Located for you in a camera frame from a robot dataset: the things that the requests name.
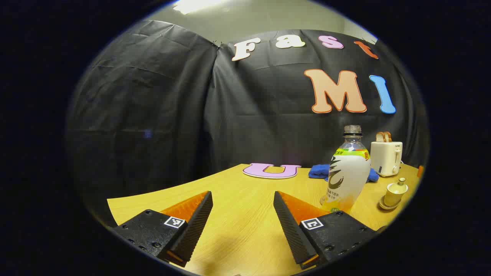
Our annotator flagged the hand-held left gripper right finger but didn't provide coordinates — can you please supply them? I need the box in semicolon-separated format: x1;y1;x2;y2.
273;191;378;270

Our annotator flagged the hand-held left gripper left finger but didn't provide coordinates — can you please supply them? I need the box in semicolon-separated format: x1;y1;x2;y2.
111;191;214;268

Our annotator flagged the cream teacup lid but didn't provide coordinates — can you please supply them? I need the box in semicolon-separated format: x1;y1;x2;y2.
387;177;409;194

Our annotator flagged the cream ceramic teacup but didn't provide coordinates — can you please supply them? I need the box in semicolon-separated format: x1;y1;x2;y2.
384;188;407;207

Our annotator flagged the white label water bottle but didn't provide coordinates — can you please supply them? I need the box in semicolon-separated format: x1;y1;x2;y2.
321;125;372;214

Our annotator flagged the white toaster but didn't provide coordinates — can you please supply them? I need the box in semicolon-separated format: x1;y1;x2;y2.
370;141;403;177

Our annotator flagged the cream ceramic saucer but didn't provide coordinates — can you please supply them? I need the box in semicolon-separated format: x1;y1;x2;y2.
379;197;401;210

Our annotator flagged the blue towel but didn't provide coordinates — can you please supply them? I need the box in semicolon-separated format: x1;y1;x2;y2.
308;164;379;182

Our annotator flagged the pink paper cutout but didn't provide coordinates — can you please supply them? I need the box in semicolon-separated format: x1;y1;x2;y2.
242;163;302;179

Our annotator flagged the black backdrop cloth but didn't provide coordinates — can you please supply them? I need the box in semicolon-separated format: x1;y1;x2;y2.
65;20;429;227

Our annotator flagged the ceiling light panel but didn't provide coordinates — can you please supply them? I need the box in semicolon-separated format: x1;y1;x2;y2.
173;0;231;15

